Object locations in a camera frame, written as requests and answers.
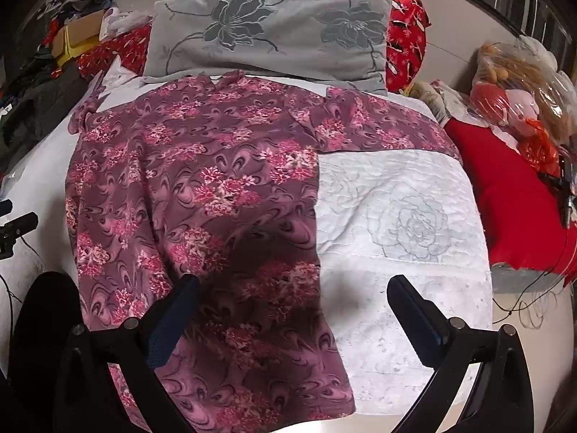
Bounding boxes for plastic bag of plush toys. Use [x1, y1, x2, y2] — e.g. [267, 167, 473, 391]
[469, 35, 577, 178]

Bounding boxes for dark quilted jacket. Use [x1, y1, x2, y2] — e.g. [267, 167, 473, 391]
[0, 60, 93, 155]

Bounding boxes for dark cloth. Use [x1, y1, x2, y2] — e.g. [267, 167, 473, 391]
[6, 271, 84, 433]

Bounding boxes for red printed blanket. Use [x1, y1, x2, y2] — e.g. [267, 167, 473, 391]
[79, 0, 428, 96]

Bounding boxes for black gadget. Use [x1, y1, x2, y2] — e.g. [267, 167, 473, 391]
[538, 171, 577, 232]

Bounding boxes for white quilted bedspread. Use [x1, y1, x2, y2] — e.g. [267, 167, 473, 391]
[0, 61, 493, 433]

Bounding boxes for purple floral shirt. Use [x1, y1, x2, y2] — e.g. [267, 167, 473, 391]
[65, 71, 461, 425]

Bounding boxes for cardboard box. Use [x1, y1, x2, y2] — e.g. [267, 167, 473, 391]
[51, 9, 107, 58]

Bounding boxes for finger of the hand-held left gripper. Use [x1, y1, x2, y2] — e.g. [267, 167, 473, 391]
[0, 198, 39, 261]

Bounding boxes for grey floral pillow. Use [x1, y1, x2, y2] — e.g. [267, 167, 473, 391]
[143, 0, 394, 97]

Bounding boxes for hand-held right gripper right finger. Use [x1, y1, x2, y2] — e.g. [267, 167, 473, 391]
[387, 274, 535, 433]

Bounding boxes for white plastic bags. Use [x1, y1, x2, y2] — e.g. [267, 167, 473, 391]
[99, 6, 155, 38]

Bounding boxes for beige cloth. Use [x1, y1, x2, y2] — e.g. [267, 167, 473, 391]
[408, 80, 470, 123]

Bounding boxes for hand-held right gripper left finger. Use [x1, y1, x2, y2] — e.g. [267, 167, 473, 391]
[58, 273, 202, 433]

